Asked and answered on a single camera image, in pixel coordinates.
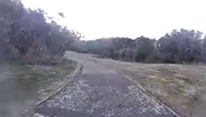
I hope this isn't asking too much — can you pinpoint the grey gravel path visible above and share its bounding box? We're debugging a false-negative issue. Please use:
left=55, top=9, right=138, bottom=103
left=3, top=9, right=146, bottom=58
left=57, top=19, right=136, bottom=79
left=33, top=50, right=196, bottom=117

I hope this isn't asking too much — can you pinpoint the pale path edging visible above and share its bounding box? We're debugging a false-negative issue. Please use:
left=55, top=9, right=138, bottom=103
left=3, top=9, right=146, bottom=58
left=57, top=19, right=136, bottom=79
left=35, top=60, right=84, bottom=110
left=121, top=74, right=196, bottom=117

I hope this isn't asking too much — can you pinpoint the row of trees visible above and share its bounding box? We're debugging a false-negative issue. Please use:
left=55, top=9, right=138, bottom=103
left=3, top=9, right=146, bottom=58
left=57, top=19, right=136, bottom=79
left=70, top=23, right=206, bottom=67

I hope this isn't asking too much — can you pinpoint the grass verge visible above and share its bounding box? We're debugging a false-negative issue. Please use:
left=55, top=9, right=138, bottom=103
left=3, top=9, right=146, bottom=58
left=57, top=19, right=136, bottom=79
left=0, top=55, right=79, bottom=117

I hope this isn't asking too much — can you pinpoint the dry grass field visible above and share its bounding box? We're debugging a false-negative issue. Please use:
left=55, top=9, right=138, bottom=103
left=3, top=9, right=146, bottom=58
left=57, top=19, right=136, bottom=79
left=87, top=56, right=206, bottom=117

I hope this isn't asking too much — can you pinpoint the wood of dark trees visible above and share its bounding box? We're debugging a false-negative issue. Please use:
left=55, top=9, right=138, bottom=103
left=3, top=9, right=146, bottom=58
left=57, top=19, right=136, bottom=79
left=0, top=0, right=86, bottom=68

